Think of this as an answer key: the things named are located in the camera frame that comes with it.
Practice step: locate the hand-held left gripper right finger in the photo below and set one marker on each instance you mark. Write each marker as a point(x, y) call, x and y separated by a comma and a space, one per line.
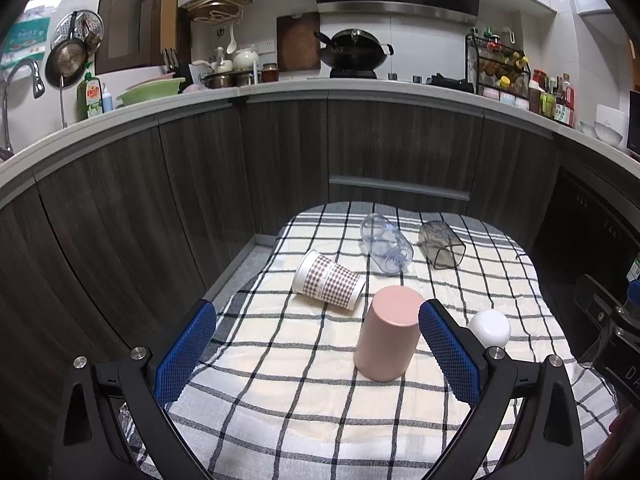
point(450, 355)

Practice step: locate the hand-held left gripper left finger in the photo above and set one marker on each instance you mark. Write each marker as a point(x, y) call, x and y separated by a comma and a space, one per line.
point(185, 355)

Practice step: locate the pink cup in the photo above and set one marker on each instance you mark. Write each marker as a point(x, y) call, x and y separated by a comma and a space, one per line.
point(386, 335)

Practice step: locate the small white cup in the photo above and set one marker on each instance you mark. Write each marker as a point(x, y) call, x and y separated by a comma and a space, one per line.
point(490, 326)

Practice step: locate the smoked grey glass cup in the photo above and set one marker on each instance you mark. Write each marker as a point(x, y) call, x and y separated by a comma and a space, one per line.
point(442, 246)

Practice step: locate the clear plastic cup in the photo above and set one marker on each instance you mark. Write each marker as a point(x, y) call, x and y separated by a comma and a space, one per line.
point(387, 245)

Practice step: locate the brown checked paper cup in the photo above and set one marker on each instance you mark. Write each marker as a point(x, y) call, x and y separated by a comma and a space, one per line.
point(327, 282)

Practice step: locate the person's right hand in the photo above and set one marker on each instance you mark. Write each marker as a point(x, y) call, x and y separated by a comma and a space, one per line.
point(617, 440)

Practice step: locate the black checked white cloth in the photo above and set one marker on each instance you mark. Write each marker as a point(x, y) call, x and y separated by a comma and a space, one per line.
point(300, 390)

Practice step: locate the black built-in appliance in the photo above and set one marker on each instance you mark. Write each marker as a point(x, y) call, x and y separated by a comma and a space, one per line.
point(575, 220)

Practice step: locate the dark wood kitchen cabinets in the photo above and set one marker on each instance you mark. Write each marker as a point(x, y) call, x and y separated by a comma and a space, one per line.
point(150, 200)

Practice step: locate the green plastic basin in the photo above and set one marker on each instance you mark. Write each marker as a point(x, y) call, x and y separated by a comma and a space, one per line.
point(150, 92)

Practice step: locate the small blue bottle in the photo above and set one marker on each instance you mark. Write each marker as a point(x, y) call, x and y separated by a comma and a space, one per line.
point(107, 101)

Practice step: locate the row of seasoning bottles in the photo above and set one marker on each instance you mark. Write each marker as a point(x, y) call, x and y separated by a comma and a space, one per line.
point(552, 100)

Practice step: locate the green dish soap bottle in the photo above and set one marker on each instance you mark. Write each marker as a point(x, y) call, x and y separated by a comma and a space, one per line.
point(89, 95)

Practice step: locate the steel pot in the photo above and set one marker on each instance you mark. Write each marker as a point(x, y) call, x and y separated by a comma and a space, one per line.
point(225, 80)

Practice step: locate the white jug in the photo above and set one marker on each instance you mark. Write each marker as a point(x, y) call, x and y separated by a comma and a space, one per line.
point(201, 74)

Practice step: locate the knife block with knives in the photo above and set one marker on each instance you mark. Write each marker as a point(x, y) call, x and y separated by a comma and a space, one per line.
point(172, 62)

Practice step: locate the glass jar with red paste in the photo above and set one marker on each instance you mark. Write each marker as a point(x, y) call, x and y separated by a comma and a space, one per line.
point(270, 74)

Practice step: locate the gas stove burner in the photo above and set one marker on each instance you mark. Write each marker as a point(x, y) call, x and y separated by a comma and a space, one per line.
point(352, 73)

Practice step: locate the white teapot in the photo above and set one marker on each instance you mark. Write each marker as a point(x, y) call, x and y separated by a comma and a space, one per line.
point(246, 59)

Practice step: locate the white ladle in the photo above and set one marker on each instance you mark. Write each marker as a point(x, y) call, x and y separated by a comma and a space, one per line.
point(231, 45)

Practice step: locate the hanging steel frying pan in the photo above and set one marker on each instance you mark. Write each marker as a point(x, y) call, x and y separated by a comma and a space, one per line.
point(65, 60)

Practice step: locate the black wok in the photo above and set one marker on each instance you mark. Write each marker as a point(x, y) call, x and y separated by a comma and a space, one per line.
point(356, 50)

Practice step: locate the chrome kitchen faucet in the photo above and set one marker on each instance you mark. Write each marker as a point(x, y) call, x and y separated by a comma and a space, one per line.
point(27, 67)

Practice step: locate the dark wooden cutting board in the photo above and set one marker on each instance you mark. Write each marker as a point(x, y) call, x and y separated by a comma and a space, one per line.
point(298, 42)

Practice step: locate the round steel steamer rack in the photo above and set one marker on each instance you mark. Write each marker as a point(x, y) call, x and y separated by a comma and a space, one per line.
point(92, 22)

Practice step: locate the brown wooden window frame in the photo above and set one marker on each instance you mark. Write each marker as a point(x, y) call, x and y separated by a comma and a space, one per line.
point(130, 15)

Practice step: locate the wall rack with wooden boards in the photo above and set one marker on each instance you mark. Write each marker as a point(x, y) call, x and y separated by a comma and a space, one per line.
point(217, 4)

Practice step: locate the wall poster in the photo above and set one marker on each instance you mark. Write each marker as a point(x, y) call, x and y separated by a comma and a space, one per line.
point(25, 37)

